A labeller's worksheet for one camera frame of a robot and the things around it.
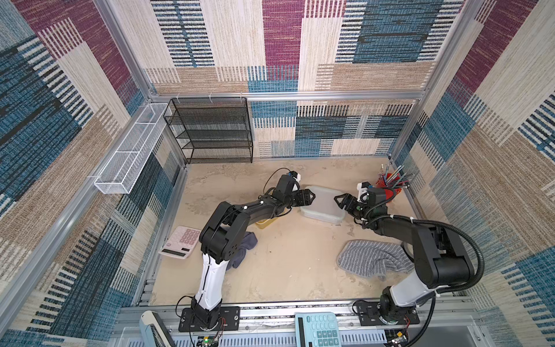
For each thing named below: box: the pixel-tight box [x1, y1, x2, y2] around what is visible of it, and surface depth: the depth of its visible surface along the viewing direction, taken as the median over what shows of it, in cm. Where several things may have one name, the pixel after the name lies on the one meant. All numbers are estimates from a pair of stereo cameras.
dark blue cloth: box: [225, 231, 258, 271], surface depth 89 cm
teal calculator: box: [294, 311, 342, 347], surface depth 71 cm
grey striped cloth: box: [337, 240, 415, 282], surface depth 87 cm
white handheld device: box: [138, 310, 177, 347], surface depth 70 cm
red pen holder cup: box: [375, 173, 402, 201], surface depth 99 cm
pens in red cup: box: [375, 163, 410, 189], surface depth 99 cm
